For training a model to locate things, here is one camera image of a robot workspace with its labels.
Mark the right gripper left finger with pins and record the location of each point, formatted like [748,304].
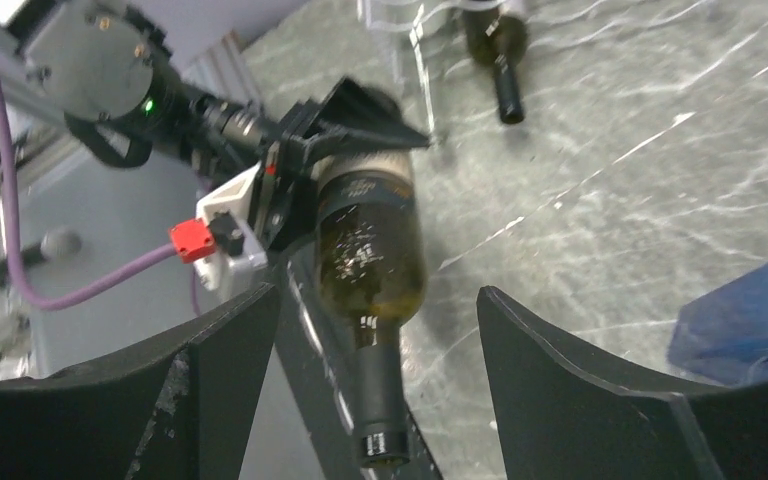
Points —
[178,405]

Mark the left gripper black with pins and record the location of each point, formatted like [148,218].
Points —
[353,118]

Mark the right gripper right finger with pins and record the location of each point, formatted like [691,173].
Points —
[567,409]

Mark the wine bottle with cream label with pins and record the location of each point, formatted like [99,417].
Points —
[371,274]

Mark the dark green wine bottle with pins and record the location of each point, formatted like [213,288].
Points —
[496,35]

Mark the blue square glass bottle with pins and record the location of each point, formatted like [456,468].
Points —
[723,335]

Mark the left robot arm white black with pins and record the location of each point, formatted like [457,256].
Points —
[105,65]

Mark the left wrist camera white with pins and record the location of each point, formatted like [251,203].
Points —
[219,242]

